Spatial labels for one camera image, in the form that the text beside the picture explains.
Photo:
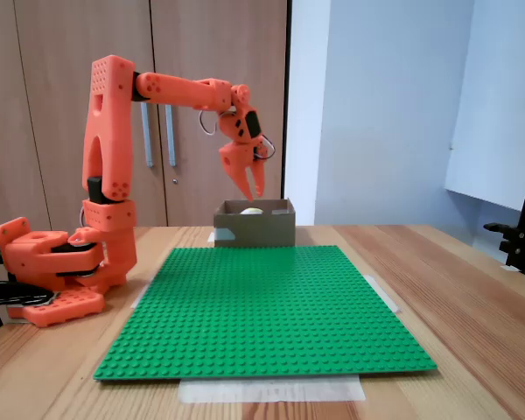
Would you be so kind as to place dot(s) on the yellow black white fabric ball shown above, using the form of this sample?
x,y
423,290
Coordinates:
x,y
251,211

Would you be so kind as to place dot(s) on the open cardboard box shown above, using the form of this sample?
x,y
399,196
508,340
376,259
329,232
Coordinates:
x,y
254,232

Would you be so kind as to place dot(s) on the brown wooden cabinet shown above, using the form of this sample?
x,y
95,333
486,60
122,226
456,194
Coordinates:
x,y
223,44

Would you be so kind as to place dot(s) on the green studded baseplate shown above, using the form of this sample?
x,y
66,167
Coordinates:
x,y
245,341

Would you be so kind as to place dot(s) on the short masking tape strip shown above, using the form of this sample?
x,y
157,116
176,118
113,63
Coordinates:
x,y
387,297
136,303

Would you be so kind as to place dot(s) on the wide masking tape strip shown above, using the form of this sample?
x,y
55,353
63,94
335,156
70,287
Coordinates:
x,y
267,391

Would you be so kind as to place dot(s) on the white board panel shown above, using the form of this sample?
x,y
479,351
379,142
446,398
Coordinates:
x,y
499,131

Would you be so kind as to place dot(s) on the black camera stand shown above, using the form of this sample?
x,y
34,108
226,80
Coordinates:
x,y
514,245

